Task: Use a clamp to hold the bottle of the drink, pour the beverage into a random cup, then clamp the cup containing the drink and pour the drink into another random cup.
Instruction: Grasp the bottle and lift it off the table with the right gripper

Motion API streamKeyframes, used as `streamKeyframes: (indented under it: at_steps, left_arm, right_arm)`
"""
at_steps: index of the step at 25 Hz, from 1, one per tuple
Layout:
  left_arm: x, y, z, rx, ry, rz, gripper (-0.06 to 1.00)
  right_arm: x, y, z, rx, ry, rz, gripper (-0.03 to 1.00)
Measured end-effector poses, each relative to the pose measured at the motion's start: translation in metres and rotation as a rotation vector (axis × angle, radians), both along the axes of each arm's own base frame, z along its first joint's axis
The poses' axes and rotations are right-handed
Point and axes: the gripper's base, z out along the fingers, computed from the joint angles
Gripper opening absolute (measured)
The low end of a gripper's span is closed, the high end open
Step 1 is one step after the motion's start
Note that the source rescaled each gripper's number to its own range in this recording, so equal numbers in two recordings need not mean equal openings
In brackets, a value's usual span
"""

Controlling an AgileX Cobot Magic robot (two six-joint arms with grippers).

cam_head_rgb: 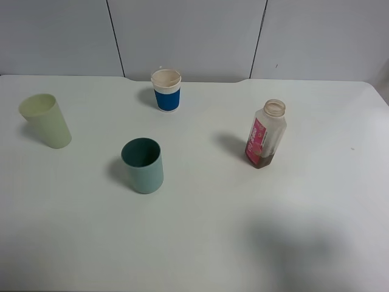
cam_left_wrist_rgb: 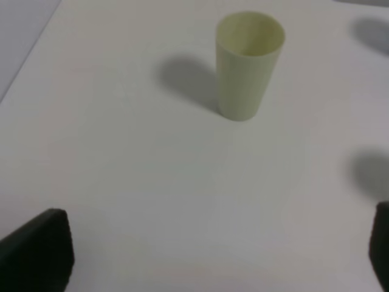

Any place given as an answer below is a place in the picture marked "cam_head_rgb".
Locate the clear bottle with pink label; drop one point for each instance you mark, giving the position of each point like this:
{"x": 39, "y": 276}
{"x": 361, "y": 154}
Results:
{"x": 267, "y": 130}

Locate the teal green plastic cup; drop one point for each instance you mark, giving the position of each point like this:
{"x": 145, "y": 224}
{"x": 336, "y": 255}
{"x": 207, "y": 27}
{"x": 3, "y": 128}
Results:
{"x": 143, "y": 159}

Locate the blue sleeved paper cup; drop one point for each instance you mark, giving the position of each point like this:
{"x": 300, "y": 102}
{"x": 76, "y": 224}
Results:
{"x": 167, "y": 89}

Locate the pale yellow plastic cup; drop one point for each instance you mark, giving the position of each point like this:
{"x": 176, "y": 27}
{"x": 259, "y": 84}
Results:
{"x": 45, "y": 120}

